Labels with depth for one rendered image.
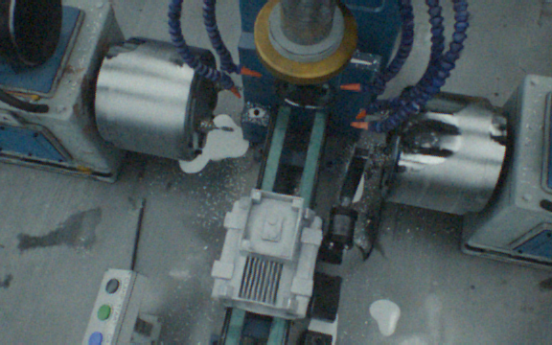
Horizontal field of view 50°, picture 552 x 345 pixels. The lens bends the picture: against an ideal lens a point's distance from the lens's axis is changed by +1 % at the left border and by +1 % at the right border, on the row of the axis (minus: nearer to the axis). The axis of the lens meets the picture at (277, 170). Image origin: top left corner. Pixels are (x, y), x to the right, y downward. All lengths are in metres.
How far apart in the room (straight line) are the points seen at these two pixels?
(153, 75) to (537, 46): 1.06
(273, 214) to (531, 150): 0.50
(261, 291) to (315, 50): 0.45
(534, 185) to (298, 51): 0.51
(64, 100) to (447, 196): 0.78
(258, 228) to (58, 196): 0.62
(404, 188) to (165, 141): 0.50
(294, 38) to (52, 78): 0.51
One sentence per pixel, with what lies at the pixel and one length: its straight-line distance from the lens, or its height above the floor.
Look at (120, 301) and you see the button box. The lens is 1.17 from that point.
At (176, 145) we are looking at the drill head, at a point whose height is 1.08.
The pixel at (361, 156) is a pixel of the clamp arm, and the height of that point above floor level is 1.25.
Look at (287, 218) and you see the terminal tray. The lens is 1.13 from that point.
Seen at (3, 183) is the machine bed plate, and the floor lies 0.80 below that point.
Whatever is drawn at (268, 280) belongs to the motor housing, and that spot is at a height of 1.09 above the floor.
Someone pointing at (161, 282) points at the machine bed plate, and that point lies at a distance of 1.45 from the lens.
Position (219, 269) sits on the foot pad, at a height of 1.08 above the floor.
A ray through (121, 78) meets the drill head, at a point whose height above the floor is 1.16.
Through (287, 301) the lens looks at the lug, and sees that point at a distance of 1.12.
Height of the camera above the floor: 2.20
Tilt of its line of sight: 69 degrees down
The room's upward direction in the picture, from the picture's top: 1 degrees counter-clockwise
